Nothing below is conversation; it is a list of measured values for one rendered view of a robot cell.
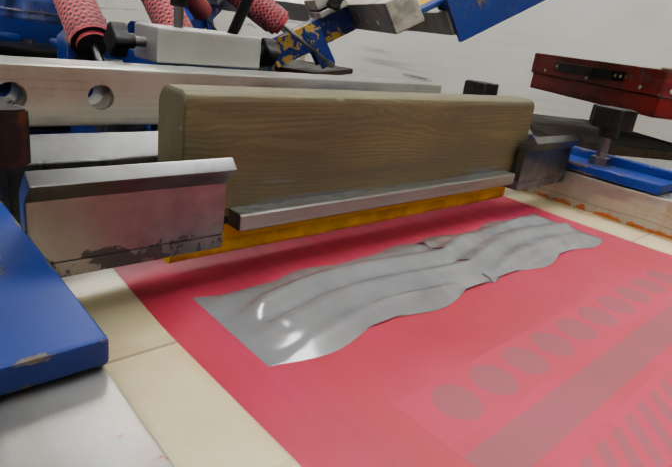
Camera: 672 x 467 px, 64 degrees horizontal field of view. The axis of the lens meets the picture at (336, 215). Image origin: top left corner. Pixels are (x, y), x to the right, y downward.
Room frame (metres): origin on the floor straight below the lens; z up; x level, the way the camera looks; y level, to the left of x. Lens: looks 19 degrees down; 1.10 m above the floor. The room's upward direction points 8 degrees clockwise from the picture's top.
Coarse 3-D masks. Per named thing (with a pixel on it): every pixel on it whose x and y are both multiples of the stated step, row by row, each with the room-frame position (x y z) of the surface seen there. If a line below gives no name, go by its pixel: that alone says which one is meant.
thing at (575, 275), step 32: (384, 224) 0.41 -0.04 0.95; (416, 224) 0.42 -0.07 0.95; (448, 224) 0.43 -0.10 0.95; (480, 224) 0.45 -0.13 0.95; (576, 224) 0.49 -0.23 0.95; (576, 256) 0.40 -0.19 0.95; (608, 256) 0.41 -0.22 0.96; (640, 256) 0.42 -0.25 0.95; (512, 288) 0.32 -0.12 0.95; (544, 288) 0.33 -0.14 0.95; (576, 288) 0.34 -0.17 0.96
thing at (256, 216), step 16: (464, 176) 0.45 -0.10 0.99; (480, 176) 0.46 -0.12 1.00; (496, 176) 0.46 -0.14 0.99; (512, 176) 0.48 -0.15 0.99; (352, 192) 0.35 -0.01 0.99; (368, 192) 0.36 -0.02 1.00; (384, 192) 0.36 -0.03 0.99; (400, 192) 0.37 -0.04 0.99; (416, 192) 0.39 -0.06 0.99; (432, 192) 0.40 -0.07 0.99; (448, 192) 0.42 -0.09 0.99; (464, 192) 0.43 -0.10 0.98; (240, 208) 0.29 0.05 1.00; (256, 208) 0.29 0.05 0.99; (272, 208) 0.30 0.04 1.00; (288, 208) 0.30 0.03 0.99; (304, 208) 0.31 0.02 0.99; (320, 208) 0.32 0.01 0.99; (336, 208) 0.33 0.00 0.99; (352, 208) 0.34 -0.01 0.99; (368, 208) 0.35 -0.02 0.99; (240, 224) 0.28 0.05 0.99; (256, 224) 0.29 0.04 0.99; (272, 224) 0.29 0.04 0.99
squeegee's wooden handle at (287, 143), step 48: (192, 96) 0.27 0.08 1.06; (240, 96) 0.29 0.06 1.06; (288, 96) 0.32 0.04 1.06; (336, 96) 0.34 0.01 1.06; (384, 96) 0.38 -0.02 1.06; (432, 96) 0.42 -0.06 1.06; (480, 96) 0.48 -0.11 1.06; (192, 144) 0.27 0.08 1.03; (240, 144) 0.29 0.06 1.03; (288, 144) 0.31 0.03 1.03; (336, 144) 0.34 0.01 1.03; (384, 144) 0.37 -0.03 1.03; (432, 144) 0.41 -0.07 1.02; (480, 144) 0.46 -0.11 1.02; (240, 192) 0.29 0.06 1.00; (288, 192) 0.32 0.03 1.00; (336, 192) 0.35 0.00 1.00
